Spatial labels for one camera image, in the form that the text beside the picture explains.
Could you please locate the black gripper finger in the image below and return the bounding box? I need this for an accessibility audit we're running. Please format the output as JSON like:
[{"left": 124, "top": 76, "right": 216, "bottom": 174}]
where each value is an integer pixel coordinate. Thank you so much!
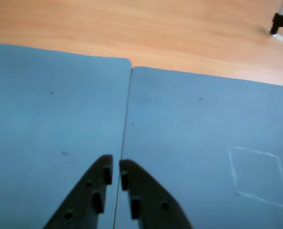
[
  {"left": 119, "top": 159, "right": 194, "bottom": 229},
  {"left": 41, "top": 155, "right": 113, "bottom": 229}
]

